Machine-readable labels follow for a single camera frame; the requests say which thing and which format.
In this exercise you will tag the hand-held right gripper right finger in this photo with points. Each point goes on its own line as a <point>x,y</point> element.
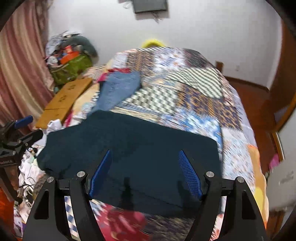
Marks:
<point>190,173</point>

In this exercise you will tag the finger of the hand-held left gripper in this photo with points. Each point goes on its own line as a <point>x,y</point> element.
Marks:
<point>32,136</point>
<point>23,121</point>

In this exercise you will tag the wooden lap desk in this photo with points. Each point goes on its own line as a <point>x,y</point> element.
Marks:
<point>67,95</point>

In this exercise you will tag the yellow cushion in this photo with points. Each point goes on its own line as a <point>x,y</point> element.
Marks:
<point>153,43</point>

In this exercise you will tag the wooden bed post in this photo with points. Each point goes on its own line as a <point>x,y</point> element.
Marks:
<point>219,67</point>

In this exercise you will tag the small black wall monitor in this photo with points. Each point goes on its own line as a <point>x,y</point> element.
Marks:
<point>150,5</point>

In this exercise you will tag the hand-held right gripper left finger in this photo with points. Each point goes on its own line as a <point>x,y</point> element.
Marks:
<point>101,171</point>

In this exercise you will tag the dark navy pants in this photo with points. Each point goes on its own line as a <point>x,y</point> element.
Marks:
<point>138,150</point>

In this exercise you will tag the red cloth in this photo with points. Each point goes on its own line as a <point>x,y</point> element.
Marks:
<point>120,70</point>

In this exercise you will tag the grey plush pillow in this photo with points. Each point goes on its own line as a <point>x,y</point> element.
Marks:
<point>87,46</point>

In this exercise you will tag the orange box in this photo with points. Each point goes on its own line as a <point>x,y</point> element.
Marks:
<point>69,56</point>

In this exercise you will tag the blue denim jeans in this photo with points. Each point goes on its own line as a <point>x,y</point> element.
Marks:
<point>120,88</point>

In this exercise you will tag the green printed bag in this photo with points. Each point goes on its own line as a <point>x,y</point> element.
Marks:
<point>69,69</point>

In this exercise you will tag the patchwork quilt bed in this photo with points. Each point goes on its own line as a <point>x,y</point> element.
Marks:
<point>196,92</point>

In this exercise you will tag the striped pink curtain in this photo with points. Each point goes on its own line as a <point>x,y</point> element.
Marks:
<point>20,69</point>

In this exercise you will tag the pile of crumpled clothes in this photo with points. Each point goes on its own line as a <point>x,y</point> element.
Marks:
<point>57,40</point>

